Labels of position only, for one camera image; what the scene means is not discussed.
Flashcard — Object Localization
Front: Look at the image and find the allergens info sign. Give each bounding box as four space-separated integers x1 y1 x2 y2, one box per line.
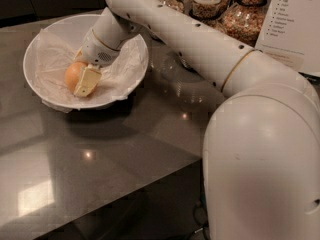
256 0 320 77

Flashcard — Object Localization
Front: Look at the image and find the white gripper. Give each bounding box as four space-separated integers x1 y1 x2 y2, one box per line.
73 29 120 97

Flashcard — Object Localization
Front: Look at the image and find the white paper liner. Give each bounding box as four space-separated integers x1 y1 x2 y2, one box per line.
35 30 149 112

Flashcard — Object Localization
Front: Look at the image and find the orange fruit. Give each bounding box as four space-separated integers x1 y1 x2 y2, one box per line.
64 62 88 95

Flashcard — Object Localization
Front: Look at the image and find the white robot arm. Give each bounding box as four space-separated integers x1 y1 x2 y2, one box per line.
80 0 320 240

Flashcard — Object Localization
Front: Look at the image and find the glass cereal jar middle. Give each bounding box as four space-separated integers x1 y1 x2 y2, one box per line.
189 0 229 32

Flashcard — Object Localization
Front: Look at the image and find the glass cereal jar right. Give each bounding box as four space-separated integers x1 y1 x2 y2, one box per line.
220 0 267 46

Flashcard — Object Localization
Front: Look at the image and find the white bowl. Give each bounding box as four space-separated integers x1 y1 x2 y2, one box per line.
22 14 150 111

